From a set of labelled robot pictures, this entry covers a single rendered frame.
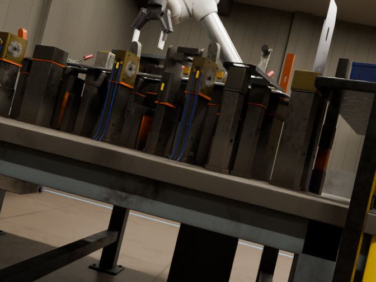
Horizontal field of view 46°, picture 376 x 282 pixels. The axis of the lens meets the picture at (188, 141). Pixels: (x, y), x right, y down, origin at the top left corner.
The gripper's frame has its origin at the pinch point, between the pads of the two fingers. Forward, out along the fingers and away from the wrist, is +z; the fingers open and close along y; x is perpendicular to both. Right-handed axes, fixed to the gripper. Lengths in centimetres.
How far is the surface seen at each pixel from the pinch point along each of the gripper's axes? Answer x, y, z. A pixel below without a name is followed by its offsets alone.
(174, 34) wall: -541, 352, -173
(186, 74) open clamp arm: -12.9, -14.3, 7.6
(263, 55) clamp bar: -15.7, -45.5, -4.8
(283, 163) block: 17, -73, 37
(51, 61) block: 20.7, 29.6, 16.8
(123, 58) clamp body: 21.9, -7.7, 12.0
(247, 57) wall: -588, 218, -158
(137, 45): 15.5, -7.2, 4.7
